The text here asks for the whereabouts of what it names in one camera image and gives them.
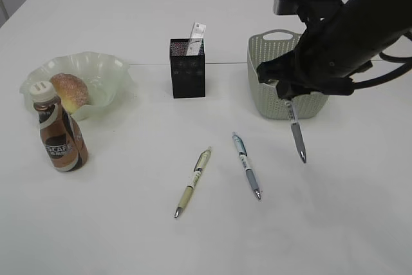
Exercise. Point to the grey white ballpoint pen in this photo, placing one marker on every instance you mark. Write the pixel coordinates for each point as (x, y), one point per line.
(296, 130)

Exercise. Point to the blue grey ballpoint pen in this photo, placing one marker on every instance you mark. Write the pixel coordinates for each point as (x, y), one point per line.
(242, 154)

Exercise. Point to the cream green ballpoint pen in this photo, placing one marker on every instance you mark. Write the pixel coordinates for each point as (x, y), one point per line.
(189, 189)

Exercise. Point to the pale green wavy glass plate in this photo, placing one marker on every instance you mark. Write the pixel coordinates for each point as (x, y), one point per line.
(106, 77)

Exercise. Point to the clear plastic ruler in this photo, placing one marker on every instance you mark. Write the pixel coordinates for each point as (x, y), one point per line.
(195, 39)

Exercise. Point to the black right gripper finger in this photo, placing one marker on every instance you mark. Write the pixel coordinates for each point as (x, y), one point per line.
(288, 91)
(267, 72)

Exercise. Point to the green plastic woven basket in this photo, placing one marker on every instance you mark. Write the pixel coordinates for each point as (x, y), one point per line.
(265, 47)

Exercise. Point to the black square pen holder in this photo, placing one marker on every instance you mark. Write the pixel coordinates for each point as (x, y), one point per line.
(187, 71)

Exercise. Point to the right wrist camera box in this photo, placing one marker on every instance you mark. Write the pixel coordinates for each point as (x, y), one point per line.
(307, 9)

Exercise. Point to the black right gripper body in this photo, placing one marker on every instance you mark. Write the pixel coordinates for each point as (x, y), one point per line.
(326, 57)

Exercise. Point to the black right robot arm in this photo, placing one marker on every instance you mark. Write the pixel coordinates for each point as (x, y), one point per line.
(391, 19)

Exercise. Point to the brown Nescafe coffee bottle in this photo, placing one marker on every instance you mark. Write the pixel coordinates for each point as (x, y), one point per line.
(60, 134)

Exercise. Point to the golden sugared bread roll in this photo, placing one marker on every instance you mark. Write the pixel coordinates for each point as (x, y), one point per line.
(72, 91)

